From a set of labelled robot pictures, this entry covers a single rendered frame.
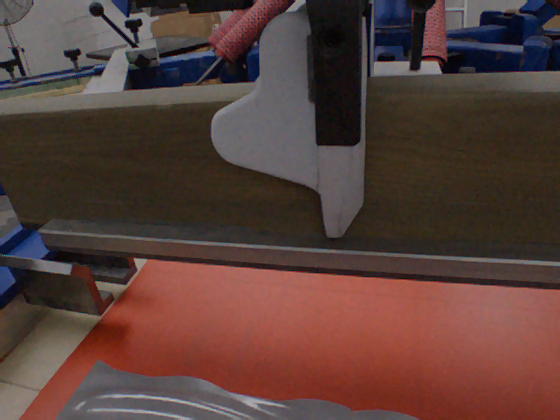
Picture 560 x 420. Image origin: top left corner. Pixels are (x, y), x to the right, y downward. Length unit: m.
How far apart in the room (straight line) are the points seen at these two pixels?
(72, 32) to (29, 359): 5.40
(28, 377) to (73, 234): 0.14
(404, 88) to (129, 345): 0.26
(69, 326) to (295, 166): 0.26
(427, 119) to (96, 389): 0.26
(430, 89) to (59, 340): 0.31
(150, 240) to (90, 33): 5.33
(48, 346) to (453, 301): 0.31
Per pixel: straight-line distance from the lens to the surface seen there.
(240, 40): 0.83
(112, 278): 0.35
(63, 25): 5.74
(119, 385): 0.31
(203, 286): 0.36
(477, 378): 0.30
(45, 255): 0.38
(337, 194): 0.16
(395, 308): 0.33
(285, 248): 0.19
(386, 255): 0.18
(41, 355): 0.36
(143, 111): 0.20
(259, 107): 0.16
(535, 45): 0.84
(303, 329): 0.31
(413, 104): 0.16
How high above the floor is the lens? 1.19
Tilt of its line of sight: 30 degrees down
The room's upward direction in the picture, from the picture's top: 6 degrees counter-clockwise
